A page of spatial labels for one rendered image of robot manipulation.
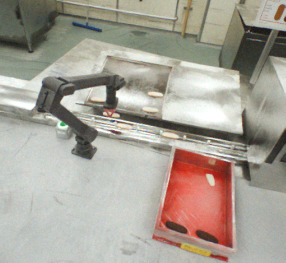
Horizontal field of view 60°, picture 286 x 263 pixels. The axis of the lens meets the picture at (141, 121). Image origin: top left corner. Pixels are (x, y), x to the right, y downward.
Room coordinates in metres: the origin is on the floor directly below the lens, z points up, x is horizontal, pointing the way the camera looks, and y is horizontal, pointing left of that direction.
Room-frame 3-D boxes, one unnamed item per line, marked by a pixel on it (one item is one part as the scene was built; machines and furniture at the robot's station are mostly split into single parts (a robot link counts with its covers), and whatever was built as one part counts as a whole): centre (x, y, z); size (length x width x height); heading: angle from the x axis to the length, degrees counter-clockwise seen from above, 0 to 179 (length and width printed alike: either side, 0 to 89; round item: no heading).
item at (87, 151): (0.90, 0.29, 0.86); 0.12 x 0.09 x 0.08; 76
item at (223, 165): (0.66, -0.29, 0.87); 0.49 x 0.34 x 0.10; 170
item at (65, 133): (1.01, 0.44, 0.84); 0.08 x 0.08 x 0.11; 83
